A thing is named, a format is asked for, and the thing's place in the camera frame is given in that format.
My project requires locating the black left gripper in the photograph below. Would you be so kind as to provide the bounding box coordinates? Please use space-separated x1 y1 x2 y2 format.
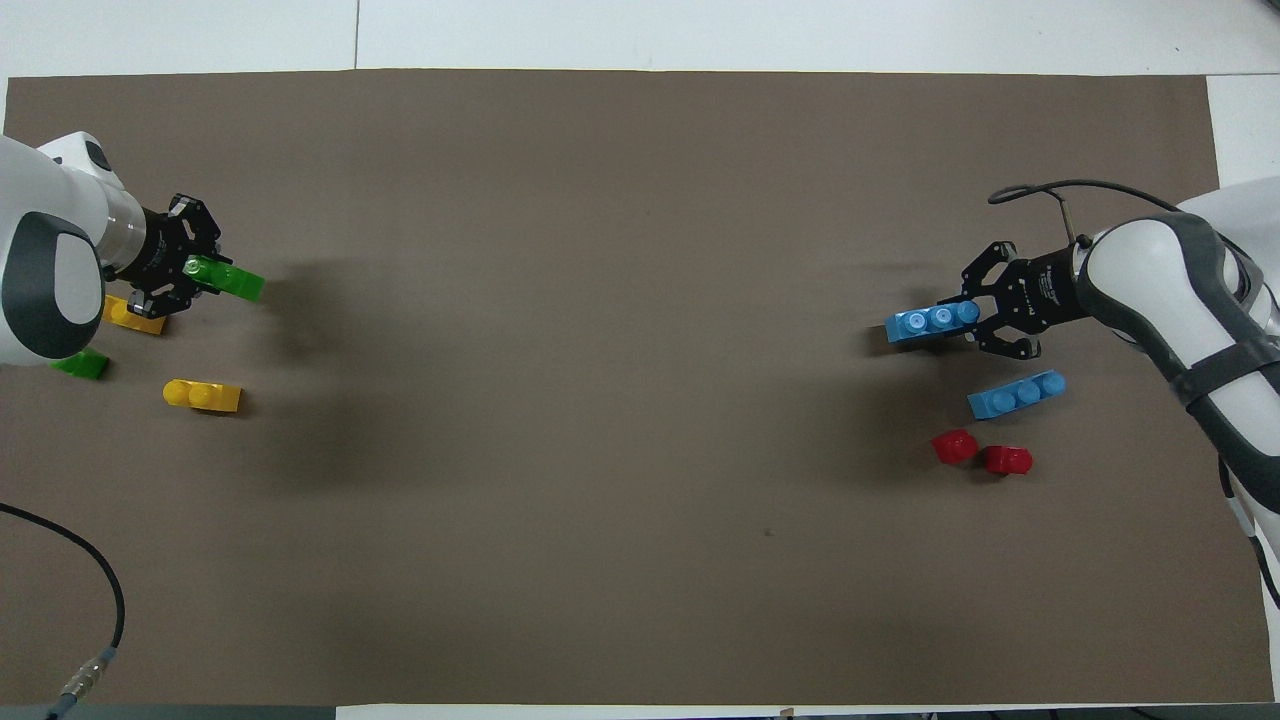
117 192 224 320

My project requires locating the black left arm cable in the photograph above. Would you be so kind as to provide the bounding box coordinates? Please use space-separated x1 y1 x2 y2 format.
0 502 127 720

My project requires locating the yellow two-stud toy brick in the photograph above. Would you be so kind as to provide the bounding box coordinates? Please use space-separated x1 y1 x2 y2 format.
162 378 244 415
102 294 169 337

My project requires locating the green two-stud toy brick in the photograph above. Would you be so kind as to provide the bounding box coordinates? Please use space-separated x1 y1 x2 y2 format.
184 254 268 304
50 347 110 382

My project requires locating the blue three-stud toy brick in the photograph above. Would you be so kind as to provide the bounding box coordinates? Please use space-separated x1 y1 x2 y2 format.
965 369 1068 422
884 299 982 347

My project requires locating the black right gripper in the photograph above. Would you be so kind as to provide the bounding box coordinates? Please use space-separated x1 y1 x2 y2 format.
961 239 1087 362

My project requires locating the brown table mat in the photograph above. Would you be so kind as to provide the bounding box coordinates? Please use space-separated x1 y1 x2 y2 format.
0 68 1277 708

